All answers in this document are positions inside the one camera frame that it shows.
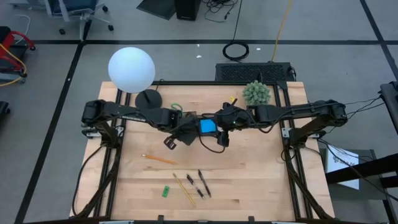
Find red and black cart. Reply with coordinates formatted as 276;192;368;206
0;26;37;88

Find yellow pencil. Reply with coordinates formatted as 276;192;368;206
172;173;198;208

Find green plant in white pot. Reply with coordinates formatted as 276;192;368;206
242;80;272;106

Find black mesh desk organizer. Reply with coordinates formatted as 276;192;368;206
178;111;219;138

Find black metal stand beam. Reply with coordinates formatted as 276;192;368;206
325;153;398;189

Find black pens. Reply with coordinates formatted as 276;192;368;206
186;174;206;200

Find black floor equipment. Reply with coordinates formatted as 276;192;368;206
0;101;11;125

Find black coiled cable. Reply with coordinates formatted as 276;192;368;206
222;0;250;62

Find yellow hanging cable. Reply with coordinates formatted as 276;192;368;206
271;0;294;63

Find orange pencil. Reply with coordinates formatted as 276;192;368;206
141;154;177;166

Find green handled scissors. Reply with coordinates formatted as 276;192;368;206
170;103;185;116

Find blue sticky note pad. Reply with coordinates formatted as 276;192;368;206
200;118;218;134

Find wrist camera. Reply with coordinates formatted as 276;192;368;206
164;136;177;151
217;130;230;147

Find blue office chair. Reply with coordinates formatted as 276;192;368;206
43;0;114;41

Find white printed paper sheet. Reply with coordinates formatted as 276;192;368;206
325;145;361;190

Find dark floor mat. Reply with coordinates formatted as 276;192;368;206
136;0;177;21

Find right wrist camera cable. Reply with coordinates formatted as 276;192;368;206
198;136;226;154

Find black tower box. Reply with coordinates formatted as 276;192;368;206
174;0;202;22

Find white globe table lamp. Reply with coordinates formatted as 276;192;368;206
108;46;164;110

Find black perforated computer case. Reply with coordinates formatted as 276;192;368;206
215;62;297;83

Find black grip retractable pen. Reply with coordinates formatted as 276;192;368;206
197;169;213;198

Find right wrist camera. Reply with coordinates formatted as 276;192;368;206
217;130;230;147

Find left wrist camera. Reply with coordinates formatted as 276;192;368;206
164;136;177;151

